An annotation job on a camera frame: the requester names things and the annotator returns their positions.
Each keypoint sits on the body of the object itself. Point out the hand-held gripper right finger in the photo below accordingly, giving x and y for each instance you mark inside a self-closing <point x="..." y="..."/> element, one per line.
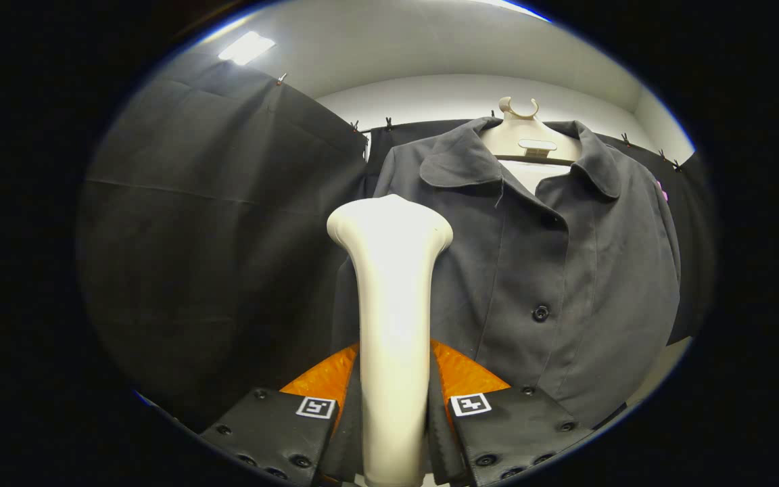
<point x="518" y="426"/>

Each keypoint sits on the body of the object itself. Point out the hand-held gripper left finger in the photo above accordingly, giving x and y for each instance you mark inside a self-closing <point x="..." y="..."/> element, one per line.
<point x="274" y="426"/>

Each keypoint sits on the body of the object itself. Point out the dark grey button shirt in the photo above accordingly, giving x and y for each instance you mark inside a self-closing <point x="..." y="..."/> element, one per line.
<point x="599" y="270"/>

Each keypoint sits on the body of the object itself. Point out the cream plastic clothes hanger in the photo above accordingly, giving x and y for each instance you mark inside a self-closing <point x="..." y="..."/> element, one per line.
<point x="528" y="132"/>

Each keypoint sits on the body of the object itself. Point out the black backdrop cloth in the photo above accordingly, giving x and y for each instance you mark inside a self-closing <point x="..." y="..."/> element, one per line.
<point x="214" y="237"/>

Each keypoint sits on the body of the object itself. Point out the row of black clips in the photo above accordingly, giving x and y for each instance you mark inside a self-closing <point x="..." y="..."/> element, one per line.
<point x="388" y="124"/>

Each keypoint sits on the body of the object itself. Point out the narrow ceiling light panel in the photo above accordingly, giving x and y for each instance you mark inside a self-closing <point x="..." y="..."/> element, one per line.
<point x="246" y="47"/>

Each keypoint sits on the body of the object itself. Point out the rectangular ceiling light panel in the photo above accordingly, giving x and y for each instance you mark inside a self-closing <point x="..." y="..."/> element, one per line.
<point x="521" y="7"/>

